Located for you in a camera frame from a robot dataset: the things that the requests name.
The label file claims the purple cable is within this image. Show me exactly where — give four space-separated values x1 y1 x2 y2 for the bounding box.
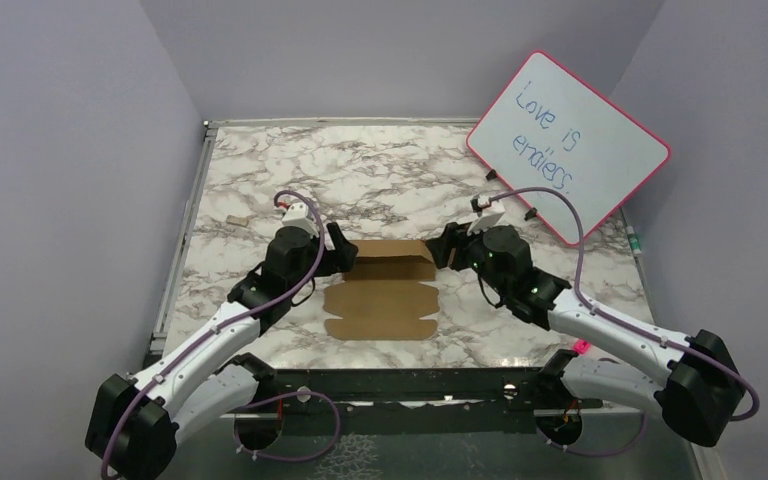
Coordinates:
99 190 342 480
473 186 761 460

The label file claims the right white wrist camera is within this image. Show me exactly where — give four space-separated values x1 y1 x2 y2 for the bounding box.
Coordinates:
467 195 505 236

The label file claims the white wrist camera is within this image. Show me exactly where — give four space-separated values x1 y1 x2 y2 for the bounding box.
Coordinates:
282 202 318 236
467 195 505 236

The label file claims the pink marker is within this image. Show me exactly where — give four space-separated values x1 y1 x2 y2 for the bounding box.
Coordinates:
573 339 591 355

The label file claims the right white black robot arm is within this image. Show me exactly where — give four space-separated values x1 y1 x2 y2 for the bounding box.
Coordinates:
425 223 747 447

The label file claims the black whiteboard clip lower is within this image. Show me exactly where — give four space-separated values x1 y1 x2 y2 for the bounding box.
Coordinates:
523 207 538 221

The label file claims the brown cardboard box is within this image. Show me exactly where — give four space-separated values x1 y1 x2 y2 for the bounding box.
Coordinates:
323 240 440 341

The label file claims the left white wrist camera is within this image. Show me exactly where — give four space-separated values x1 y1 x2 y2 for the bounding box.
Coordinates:
282 202 318 236

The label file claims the aluminium table frame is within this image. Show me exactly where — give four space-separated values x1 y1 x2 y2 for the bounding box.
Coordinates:
99 117 730 480

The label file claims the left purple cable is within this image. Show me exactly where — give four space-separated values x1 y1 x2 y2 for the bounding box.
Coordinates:
99 190 342 480

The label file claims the pink framed whiteboard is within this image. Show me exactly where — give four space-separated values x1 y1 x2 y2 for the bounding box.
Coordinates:
466 51 671 245

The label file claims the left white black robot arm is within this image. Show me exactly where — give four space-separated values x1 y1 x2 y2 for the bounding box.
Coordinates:
84 218 358 479

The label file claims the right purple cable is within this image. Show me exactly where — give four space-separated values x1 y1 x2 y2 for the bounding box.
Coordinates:
473 186 761 460

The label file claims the green capped marker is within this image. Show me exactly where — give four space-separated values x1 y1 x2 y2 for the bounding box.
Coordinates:
626 225 642 256

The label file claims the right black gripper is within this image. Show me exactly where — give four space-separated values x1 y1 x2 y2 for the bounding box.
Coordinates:
427 214 510 296

